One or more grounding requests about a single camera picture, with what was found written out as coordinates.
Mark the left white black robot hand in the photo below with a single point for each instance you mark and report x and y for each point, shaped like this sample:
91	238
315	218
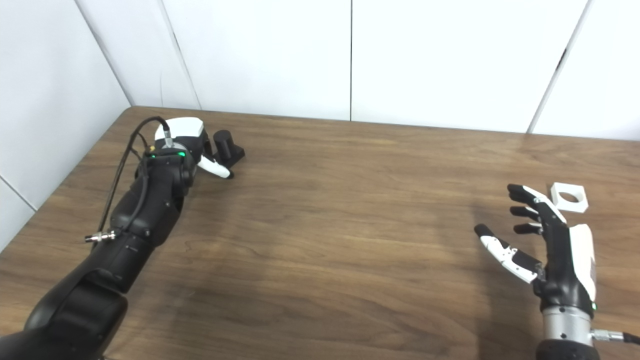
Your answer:
182	127

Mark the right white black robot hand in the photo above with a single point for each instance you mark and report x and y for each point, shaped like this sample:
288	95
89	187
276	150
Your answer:
560	270

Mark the black peg with square base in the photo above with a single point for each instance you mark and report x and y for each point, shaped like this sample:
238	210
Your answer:
225	145

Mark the white square piece with hole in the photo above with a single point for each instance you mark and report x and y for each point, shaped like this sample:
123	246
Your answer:
580	202

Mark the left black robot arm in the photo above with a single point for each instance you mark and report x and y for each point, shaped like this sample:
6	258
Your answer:
130	225

